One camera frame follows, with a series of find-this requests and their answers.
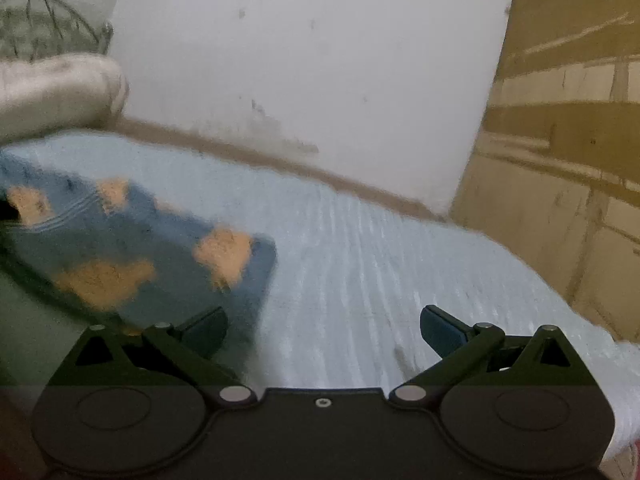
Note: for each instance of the blue car-print pants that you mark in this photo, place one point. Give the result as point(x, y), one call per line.
point(150, 240)

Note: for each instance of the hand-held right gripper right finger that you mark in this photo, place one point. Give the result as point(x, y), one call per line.
point(442, 332)

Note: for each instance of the brown wooden bed board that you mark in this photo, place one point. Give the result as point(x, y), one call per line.
point(300, 170)

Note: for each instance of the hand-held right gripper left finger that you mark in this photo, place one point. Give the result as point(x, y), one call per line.
point(205, 332)

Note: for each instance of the rolled cream comforter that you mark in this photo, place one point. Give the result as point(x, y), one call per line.
point(60, 90)

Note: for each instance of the plywood panel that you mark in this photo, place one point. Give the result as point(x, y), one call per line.
point(560, 160)

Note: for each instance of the light blue quilted bed sheet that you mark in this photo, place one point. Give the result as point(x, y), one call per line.
point(375, 285)

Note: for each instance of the metal scrollwork headboard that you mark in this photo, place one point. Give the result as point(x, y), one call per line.
point(106, 40)

